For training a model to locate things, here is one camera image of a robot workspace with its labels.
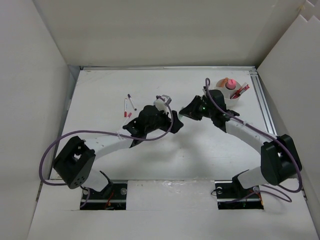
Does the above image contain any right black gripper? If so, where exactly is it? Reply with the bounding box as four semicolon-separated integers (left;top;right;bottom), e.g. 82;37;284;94
179;95;215;121

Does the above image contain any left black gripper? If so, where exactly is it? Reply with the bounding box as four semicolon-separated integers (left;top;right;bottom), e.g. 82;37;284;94
144;106;182;134

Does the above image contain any orange highlighter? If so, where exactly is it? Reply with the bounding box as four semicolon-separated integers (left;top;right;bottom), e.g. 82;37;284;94
219;77;229;88

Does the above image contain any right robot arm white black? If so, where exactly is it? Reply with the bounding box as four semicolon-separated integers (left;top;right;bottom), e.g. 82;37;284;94
179;89;302;197

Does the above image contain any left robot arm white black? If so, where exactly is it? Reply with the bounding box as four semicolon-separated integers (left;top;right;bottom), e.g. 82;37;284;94
53;105;184;199

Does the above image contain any white round divided container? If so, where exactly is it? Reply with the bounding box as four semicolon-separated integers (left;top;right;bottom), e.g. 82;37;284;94
215;77;243;108

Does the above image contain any pink capped white marker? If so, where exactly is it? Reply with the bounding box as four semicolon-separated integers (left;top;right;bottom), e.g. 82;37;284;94
122;112;132;126

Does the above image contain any white red pen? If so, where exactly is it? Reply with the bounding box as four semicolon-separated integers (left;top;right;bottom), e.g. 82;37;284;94
123;98;128;118

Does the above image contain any purple capped pen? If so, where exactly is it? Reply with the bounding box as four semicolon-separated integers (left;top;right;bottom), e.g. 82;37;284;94
127;94;137;111

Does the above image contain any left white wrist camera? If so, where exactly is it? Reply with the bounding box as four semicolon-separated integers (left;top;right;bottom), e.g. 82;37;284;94
153;95;172;112

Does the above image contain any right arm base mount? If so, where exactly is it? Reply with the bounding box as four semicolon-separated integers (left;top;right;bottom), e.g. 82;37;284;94
211;175;264;210

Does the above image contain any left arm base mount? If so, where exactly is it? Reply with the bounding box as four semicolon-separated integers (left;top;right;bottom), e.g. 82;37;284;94
79;171;128;211

